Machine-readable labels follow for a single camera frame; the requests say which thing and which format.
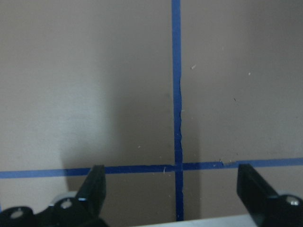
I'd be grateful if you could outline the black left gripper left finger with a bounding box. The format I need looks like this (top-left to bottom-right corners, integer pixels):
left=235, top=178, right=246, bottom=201
left=76, top=165, right=106, bottom=218

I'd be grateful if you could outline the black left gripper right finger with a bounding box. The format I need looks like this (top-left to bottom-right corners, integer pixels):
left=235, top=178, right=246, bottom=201
left=237, top=164, right=279, bottom=227

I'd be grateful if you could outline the wooden drawer with white handle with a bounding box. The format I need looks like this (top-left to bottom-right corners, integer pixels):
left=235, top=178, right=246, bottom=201
left=143, top=214, right=256, bottom=227

